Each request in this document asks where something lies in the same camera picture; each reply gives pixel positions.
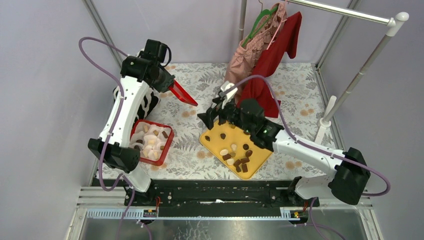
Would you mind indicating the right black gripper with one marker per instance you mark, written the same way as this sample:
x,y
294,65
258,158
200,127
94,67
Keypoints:
x,y
211,113

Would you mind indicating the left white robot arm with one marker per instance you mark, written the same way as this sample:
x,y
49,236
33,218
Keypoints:
x,y
112,145

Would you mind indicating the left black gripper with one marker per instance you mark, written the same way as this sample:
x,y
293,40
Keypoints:
x,y
162,86

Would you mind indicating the red hanging garment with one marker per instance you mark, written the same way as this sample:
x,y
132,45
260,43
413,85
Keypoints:
x,y
286,42

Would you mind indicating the metal clothes rack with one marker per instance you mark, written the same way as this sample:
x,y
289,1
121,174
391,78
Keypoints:
x,y
382,114

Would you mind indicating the green hanger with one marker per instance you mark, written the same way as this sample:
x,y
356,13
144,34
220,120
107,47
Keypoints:
x,y
268,13

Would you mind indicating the red box lid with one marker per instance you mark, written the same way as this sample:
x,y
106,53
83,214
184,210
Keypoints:
x,y
181,94

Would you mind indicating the zebra striped cloth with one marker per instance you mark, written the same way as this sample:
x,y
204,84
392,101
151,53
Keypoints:
x,y
148,103

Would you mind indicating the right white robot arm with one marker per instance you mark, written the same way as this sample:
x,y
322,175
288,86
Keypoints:
x,y
345,177

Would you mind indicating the red box with liner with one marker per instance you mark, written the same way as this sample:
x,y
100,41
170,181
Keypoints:
x,y
153,141

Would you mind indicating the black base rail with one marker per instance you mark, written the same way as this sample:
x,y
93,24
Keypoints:
x,y
221,198

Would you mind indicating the pink hanging garment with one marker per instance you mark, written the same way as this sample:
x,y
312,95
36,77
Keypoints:
x,y
246,58

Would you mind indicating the yellow tray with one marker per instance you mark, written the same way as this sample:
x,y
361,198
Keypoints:
x,y
233,147

